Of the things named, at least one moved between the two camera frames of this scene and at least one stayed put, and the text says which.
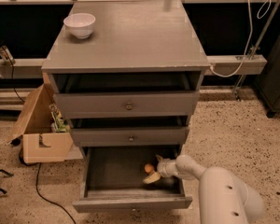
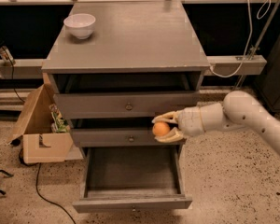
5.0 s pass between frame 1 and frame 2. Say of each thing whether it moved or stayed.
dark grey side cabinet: stayed
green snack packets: stayed
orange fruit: moved
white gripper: moved
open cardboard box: stayed
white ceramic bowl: stayed
